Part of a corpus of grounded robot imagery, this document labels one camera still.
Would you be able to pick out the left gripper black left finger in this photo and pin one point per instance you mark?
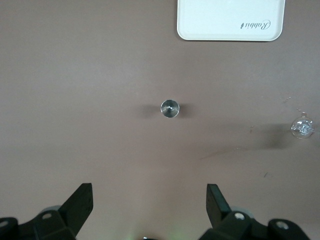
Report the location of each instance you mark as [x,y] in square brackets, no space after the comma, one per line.
[75,207]

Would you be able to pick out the clear stemmed wine glass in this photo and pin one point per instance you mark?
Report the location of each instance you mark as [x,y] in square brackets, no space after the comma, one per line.
[302,127]

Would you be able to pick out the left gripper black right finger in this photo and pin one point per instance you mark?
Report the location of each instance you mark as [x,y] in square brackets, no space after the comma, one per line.
[217,207]

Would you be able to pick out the small steel jigger cup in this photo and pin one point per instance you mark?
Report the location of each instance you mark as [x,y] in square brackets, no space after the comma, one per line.
[170,108]

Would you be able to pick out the white tray with rabbit print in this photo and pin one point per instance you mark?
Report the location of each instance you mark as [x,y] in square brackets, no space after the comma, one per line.
[220,17]

